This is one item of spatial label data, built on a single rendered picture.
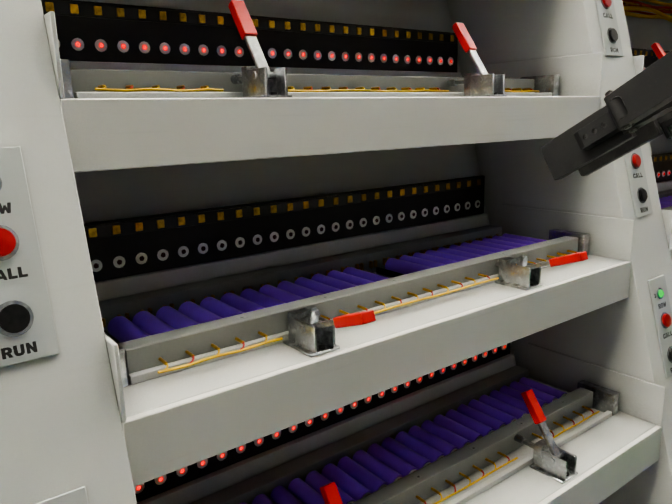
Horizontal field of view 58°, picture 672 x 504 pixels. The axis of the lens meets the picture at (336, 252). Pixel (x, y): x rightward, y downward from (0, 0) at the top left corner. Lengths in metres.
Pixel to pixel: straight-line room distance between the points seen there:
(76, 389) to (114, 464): 0.05
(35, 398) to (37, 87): 0.18
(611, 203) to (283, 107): 0.46
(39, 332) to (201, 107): 0.18
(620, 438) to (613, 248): 0.22
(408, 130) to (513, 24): 0.36
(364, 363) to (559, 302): 0.27
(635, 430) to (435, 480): 0.28
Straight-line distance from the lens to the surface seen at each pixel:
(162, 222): 0.59
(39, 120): 0.41
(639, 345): 0.82
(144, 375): 0.45
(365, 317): 0.42
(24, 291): 0.39
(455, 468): 0.66
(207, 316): 0.51
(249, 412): 0.44
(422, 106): 0.57
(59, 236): 0.39
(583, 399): 0.83
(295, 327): 0.48
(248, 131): 0.46
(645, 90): 0.44
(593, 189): 0.81
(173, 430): 0.42
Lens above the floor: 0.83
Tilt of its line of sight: level
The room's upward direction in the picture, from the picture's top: 11 degrees counter-clockwise
